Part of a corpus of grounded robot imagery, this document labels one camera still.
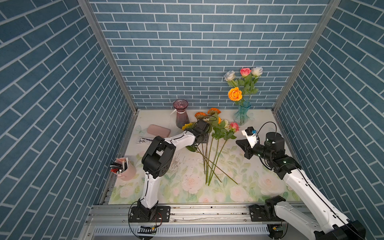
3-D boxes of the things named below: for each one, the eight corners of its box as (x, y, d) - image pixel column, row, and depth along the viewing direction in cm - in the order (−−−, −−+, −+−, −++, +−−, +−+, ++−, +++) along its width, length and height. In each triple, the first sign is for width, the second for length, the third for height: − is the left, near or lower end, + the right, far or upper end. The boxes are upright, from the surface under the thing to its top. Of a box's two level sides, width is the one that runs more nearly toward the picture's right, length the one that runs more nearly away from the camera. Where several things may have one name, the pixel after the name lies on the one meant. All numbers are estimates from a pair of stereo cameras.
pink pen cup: (117, 182, 86) (106, 174, 76) (122, 167, 92) (113, 157, 82) (136, 182, 86) (128, 174, 76) (140, 167, 92) (133, 157, 82)
